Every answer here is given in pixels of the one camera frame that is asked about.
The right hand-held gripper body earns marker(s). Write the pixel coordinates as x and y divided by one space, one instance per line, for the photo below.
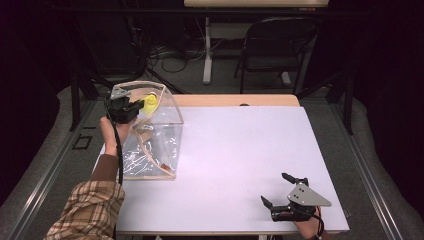
301 200

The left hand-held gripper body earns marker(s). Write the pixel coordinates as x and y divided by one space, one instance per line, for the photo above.
121 108

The yellow shuttlecock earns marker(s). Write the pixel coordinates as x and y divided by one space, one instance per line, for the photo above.
150 104

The clear bag with beige trim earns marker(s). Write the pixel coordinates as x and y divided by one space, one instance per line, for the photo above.
156 146

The person's right hand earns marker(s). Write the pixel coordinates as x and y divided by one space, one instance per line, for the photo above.
308 226

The person's left hand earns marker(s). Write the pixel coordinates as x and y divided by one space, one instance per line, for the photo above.
111 136

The black metal stand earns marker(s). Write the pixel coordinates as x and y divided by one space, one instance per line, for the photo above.
348 106
75 100

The white table cover sheet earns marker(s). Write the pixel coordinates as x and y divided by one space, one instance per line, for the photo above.
226 160

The white-legged desk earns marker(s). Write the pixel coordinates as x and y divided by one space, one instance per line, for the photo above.
207 50

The black folding chair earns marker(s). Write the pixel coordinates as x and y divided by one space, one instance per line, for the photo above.
276 43

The metal floor rail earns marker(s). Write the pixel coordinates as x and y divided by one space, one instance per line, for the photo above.
370 173
43 181

